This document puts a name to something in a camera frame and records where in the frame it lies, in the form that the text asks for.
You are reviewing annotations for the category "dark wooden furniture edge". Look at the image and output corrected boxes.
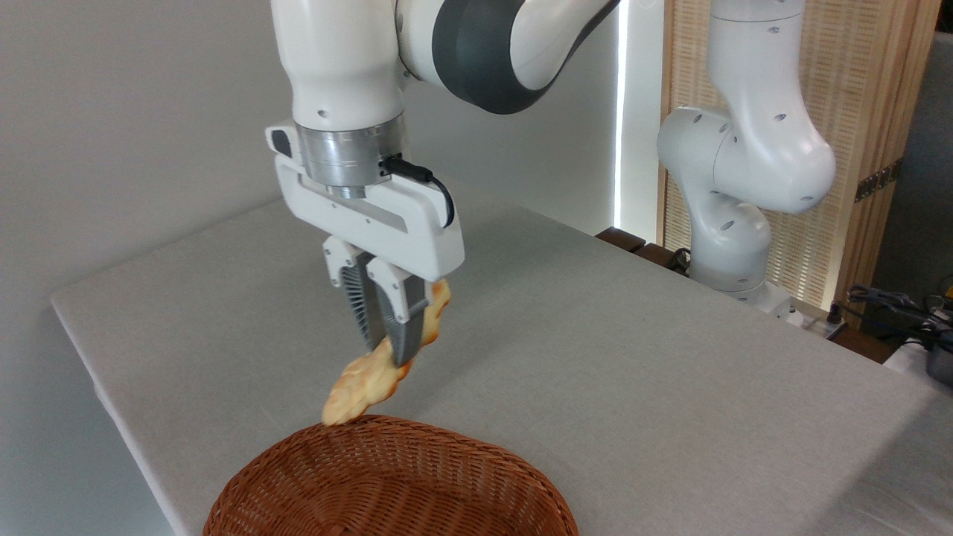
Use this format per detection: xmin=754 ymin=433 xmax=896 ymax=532
xmin=596 ymin=227 xmax=693 ymax=276

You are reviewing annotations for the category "black screen hinge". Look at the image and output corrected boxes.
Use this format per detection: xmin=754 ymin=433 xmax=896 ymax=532
xmin=855 ymin=160 xmax=903 ymax=203

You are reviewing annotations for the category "grey tablecloth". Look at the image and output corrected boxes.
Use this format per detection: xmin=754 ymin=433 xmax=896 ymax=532
xmin=51 ymin=186 xmax=953 ymax=536

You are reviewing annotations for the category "golden leaf-shaped bread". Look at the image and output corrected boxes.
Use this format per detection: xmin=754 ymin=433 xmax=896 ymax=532
xmin=320 ymin=278 xmax=453 ymax=427

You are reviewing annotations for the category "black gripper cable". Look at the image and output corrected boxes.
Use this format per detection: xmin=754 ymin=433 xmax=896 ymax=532
xmin=380 ymin=155 xmax=455 ymax=229

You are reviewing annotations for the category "black cable bundle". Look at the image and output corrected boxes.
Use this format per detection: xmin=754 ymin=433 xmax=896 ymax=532
xmin=830 ymin=285 xmax=953 ymax=351

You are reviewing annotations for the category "white vertical light strip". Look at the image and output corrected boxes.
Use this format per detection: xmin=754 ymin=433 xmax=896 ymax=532
xmin=614 ymin=0 xmax=631 ymax=232

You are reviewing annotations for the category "wooden slatted screen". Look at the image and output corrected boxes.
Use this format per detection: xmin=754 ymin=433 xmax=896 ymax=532
xmin=659 ymin=0 xmax=943 ymax=313

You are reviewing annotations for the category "brown wicker basket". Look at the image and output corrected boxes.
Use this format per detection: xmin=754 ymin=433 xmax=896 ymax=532
xmin=203 ymin=415 xmax=579 ymax=536

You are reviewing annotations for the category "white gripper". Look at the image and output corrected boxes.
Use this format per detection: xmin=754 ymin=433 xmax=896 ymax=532
xmin=266 ymin=119 xmax=466 ymax=367

